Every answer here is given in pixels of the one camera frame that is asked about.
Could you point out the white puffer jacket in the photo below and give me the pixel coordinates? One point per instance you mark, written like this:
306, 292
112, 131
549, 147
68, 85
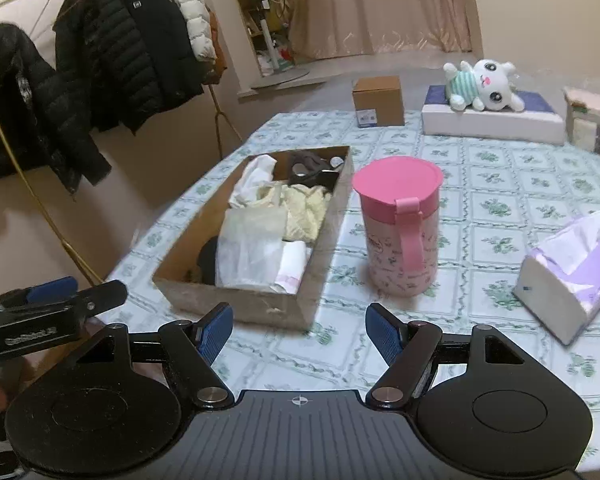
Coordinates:
195, 20

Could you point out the floral tablecloth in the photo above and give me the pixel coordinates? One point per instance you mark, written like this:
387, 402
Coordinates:
480, 200

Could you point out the white flat box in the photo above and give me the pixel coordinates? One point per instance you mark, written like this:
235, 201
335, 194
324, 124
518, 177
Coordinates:
490, 127

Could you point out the white bunny plush toy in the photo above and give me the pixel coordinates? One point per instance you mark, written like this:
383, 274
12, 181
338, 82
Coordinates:
492, 85

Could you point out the cardboard tray box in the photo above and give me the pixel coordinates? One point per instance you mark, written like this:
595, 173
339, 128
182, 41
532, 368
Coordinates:
260, 310

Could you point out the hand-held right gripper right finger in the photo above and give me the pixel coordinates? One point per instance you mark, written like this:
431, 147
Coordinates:
385, 332

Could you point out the purple tissue pack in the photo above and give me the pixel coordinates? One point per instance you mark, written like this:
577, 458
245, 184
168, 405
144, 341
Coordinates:
580, 280

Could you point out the black jacket with white logo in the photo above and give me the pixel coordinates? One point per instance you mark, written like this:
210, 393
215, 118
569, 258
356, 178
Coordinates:
155, 50

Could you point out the brown jacket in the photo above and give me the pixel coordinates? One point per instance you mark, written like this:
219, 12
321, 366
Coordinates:
219, 60

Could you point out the white cloth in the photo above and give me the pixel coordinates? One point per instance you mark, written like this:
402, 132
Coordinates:
252, 180

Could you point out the small closed cardboard box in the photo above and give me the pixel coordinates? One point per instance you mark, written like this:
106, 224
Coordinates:
380, 97

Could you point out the black puffer jacket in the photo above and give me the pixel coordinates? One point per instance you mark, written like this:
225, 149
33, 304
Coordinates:
30, 125
105, 60

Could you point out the beige curtain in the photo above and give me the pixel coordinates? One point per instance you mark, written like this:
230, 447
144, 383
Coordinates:
380, 5

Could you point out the pink lidded cup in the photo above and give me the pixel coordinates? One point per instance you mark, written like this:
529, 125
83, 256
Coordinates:
400, 180

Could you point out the standing fan in yellow plastic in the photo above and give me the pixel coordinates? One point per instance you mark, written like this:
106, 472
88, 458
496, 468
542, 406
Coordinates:
280, 78

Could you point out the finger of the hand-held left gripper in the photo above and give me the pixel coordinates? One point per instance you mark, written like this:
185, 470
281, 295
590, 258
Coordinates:
102, 297
55, 287

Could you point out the pale yellow towel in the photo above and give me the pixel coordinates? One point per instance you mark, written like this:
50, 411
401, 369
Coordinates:
305, 210

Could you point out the brass coat rack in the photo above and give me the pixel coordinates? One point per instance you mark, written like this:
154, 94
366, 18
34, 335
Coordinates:
217, 110

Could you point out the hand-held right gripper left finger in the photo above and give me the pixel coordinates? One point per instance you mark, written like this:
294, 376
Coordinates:
215, 332

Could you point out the stack of books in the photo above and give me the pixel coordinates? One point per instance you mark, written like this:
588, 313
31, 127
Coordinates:
590, 130

